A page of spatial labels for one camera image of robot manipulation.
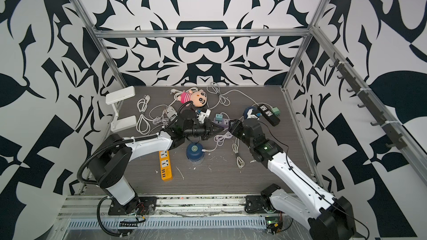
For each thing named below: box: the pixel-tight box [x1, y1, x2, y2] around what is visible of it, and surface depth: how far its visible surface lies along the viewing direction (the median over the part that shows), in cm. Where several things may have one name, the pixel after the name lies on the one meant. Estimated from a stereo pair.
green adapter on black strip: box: [271, 106, 281, 117], surface depth 107 cm
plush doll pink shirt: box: [176, 89, 208, 108], surface depth 107 cm
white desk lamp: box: [105, 86, 137, 133], surface depth 93 cm
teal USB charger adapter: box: [215, 113, 223, 124], surface depth 98 cm
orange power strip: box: [158, 150, 173, 182], surface depth 85 cm
